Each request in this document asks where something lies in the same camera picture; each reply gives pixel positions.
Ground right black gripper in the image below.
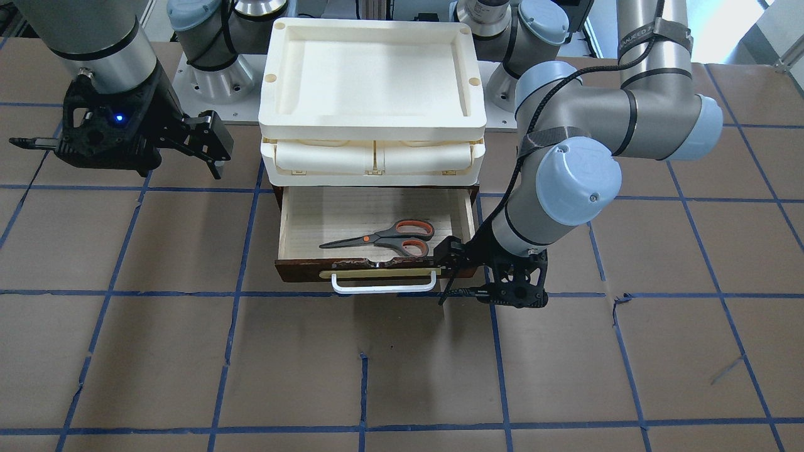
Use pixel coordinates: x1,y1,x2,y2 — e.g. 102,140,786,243
144,63,234,180

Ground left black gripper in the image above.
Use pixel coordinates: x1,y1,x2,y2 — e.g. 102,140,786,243
433,235,548,306

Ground orange grey scissors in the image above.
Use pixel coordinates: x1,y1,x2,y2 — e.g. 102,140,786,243
319,218,435,257

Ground wooden drawer with white handle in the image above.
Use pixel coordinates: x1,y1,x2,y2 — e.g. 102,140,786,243
275,186,479,294

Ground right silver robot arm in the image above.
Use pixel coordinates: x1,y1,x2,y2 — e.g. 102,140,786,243
9,1,295,180

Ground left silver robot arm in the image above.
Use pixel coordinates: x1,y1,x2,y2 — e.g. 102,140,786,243
434,1,723,308

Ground cream plastic tray lid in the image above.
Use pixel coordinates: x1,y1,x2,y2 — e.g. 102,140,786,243
258,18,486,186

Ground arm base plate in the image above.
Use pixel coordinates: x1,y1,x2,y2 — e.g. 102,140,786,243
173,55,266,125
479,61,517,132

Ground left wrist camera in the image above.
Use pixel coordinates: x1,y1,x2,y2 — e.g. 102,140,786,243
474,250,549,308

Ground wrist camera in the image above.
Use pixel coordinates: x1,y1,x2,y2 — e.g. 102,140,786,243
9,65,164,177
474,250,549,308

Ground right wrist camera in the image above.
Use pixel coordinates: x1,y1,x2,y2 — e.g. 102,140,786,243
9,65,164,177

